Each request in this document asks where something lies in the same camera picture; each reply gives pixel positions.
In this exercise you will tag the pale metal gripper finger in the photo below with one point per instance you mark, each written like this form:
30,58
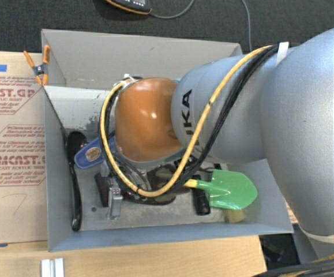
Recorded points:
115,205

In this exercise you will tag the black cylinder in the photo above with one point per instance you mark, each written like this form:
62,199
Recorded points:
202,202

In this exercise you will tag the tan bristle brush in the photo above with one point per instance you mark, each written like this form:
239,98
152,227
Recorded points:
236,216

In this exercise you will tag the brown cardboard board, red print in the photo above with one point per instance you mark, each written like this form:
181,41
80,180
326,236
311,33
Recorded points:
14,143

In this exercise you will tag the grey metal bin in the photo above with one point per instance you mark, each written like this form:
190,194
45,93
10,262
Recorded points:
103,59

